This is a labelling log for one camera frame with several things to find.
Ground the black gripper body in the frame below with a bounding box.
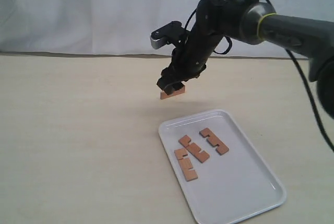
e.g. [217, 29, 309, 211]
[164, 20, 228, 84]

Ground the notched wooden plank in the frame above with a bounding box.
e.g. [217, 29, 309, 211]
[160, 86, 186, 100]
[178, 135, 210, 163]
[174, 148, 198, 182]
[199, 128, 229, 155]

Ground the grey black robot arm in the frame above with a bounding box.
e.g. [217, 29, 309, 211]
[151, 0, 333, 115]

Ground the white backdrop cloth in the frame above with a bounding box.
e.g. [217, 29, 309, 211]
[1, 0, 333, 55]

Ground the white plastic tray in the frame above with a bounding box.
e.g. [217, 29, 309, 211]
[158, 109, 287, 223]

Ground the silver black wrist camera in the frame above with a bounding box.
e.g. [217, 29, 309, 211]
[150, 21, 189, 50]

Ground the black cable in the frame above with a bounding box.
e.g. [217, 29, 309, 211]
[182, 0, 334, 154]

